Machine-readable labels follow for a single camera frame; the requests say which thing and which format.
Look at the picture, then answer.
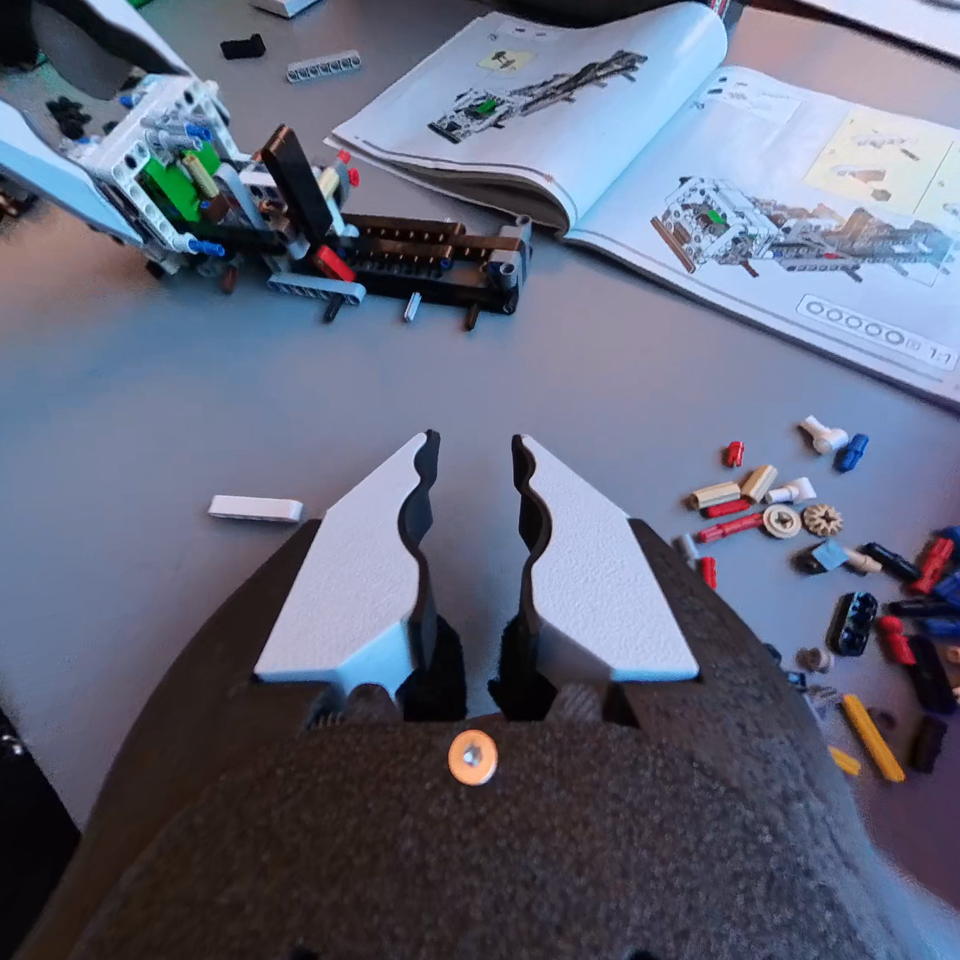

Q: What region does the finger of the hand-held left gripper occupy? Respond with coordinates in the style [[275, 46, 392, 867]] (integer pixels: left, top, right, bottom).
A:
[[0, 101, 147, 240], [30, 0, 195, 102]]

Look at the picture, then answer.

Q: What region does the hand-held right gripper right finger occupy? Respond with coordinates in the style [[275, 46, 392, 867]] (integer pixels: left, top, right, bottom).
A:
[[510, 431, 702, 685]]

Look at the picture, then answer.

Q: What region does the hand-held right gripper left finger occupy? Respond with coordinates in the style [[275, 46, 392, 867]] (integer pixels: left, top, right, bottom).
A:
[[253, 429, 444, 706]]

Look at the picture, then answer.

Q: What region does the partly built lego truck model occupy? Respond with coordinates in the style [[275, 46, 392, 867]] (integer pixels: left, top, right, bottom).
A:
[[67, 75, 535, 331]]

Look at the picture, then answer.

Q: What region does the pile of small colourful lego pieces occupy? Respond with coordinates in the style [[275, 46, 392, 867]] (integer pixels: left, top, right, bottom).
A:
[[678, 416, 960, 785]]

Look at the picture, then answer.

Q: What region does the cluster of black lego connectors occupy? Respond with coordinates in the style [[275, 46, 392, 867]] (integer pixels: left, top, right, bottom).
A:
[[45, 75, 144, 144]]

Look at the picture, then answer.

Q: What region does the white lego beam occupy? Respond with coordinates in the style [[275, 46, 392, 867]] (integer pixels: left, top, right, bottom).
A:
[[207, 495, 305, 524]]

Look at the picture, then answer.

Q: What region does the grey lego beam with holes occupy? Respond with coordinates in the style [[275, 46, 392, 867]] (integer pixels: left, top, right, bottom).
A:
[[286, 49, 363, 84]]

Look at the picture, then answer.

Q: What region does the open lego instruction booklet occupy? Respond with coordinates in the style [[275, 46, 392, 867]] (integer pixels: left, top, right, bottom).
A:
[[326, 3, 960, 414]]

